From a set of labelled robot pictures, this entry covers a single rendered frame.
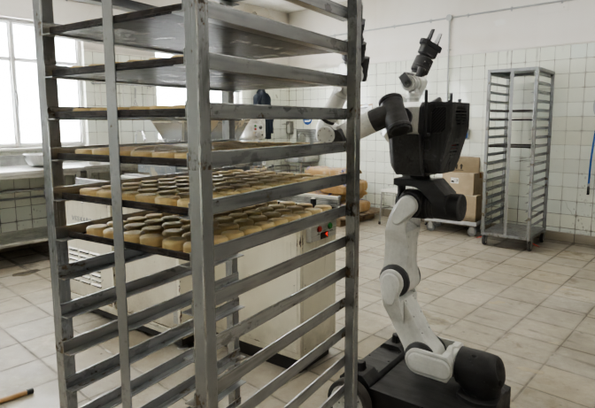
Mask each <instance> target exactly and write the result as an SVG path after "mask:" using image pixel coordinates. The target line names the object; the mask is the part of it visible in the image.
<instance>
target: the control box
mask: <svg viewBox="0 0 595 408"><path fill-rule="evenodd" d="M329 223H332V228H328V224H329ZM318 227H322V230H321V232H318ZM326 232H328V233H326ZM323 234H324V237H323ZM326 234H327V235H328V236H327V235H326ZM332 235H336V219H333V220H331V221H328V222H325V223H322V224H320V225H317V226H314V227H310V228H307V229H306V242H316V241H319V240H321V239H324V238H327V237H329V236H332ZM326 236H327V237H326ZM322 237H323V238H322Z"/></svg>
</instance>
